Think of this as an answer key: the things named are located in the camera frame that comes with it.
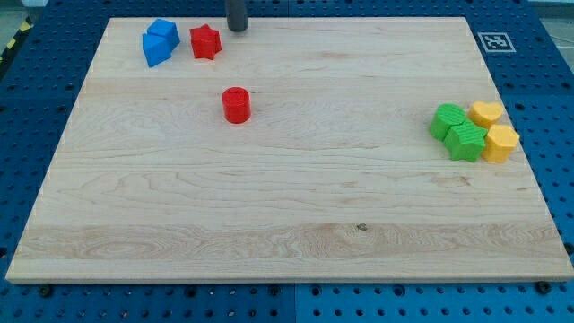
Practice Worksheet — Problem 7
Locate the yellow hexagon block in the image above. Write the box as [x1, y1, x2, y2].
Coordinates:
[481, 124, 520, 163]

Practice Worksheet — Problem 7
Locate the white fiducial marker tag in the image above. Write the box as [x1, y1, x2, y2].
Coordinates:
[478, 32, 516, 53]

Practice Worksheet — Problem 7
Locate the blue wedge block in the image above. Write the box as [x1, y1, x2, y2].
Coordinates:
[143, 34, 171, 67]

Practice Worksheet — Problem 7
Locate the blue cube block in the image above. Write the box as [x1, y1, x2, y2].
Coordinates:
[147, 18, 180, 50]

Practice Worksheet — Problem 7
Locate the red star block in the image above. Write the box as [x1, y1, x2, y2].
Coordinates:
[189, 24, 222, 60]

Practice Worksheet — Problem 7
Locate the wooden board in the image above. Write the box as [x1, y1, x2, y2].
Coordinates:
[6, 17, 573, 284]

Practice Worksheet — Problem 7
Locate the green star block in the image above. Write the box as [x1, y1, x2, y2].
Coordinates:
[443, 120, 488, 162]

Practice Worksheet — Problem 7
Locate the green cylinder block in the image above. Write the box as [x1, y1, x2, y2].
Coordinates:
[429, 103, 466, 141]

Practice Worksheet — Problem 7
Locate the red cylinder block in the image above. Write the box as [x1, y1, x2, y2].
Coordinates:
[222, 87, 251, 124]

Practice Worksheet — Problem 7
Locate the yellow heart block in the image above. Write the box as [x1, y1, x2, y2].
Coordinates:
[467, 101, 503, 129]

